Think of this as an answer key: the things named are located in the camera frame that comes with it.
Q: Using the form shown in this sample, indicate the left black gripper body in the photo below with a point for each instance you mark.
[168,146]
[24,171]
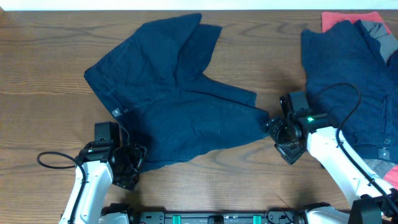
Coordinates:
[131,162]

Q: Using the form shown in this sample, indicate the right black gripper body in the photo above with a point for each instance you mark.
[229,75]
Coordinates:
[278,130]

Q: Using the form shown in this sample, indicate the navy blue shorts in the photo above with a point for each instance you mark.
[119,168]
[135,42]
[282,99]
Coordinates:
[154,85]

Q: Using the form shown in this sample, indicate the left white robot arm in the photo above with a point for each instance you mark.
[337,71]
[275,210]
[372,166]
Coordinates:
[99,165]

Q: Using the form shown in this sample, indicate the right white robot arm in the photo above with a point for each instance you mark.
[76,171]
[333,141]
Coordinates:
[371,199]

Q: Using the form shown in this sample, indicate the navy garment on pile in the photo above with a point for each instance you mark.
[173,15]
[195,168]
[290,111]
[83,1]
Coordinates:
[348,79]

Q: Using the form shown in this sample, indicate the red garment on pile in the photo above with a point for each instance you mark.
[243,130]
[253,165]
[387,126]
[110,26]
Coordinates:
[329,19]

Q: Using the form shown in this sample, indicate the grey garment on pile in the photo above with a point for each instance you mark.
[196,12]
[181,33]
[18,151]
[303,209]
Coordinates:
[388,45]

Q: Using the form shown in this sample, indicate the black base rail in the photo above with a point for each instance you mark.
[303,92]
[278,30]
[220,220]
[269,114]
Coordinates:
[271,216]

